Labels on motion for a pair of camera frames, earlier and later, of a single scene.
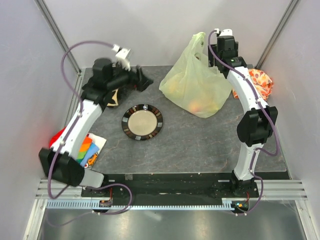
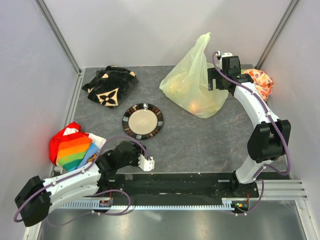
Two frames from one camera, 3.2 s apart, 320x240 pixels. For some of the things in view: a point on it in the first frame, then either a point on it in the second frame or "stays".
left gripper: x=138 y=79 -> x=137 y=150
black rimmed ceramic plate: x=142 y=122 stays
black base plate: x=171 y=186 stays
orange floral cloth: x=263 y=83 stays
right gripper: x=212 y=60 -> x=213 y=74
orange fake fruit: x=195 y=106 stays
